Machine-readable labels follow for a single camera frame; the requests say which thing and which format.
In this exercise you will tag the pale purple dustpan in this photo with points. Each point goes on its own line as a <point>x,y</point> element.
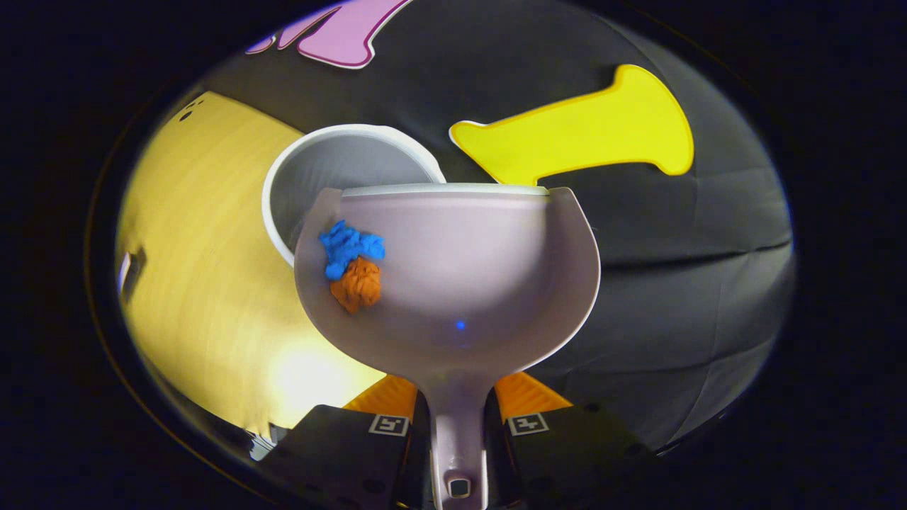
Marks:
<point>482,283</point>

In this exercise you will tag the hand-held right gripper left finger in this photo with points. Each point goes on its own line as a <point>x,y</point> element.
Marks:
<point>347,460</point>

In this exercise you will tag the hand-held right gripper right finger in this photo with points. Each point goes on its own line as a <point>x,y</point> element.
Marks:
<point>574,460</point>

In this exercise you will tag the white ribbed garbage bin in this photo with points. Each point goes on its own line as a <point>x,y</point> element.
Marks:
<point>340,163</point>

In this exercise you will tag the blue paper trash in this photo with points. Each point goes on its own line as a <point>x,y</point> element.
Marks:
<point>347,244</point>

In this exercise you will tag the orange paper trash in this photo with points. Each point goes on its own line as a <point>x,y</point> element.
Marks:
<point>358,287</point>

